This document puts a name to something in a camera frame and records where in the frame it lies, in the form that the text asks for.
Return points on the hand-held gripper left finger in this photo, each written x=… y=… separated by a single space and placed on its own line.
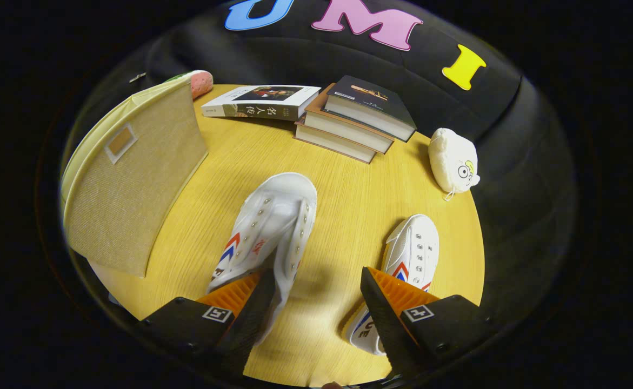
x=251 y=324

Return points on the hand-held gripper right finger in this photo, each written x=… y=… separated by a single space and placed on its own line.
x=384 y=324

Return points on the white canvas shoe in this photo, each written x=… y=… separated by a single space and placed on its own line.
x=413 y=243
x=273 y=210

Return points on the beige fabric storage box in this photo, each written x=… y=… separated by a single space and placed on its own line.
x=132 y=205

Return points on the white plush face toy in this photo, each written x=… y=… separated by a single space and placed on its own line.
x=451 y=156

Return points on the thick book under stack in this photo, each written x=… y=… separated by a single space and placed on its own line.
x=332 y=143

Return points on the brown cover book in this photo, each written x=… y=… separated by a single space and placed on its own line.
x=348 y=135

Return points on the white portrait cover book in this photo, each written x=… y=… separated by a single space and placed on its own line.
x=240 y=109

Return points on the watermelon slice plush toy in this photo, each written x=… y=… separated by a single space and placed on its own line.
x=201 y=84

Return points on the silver metal clip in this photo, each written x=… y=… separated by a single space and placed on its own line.
x=138 y=77

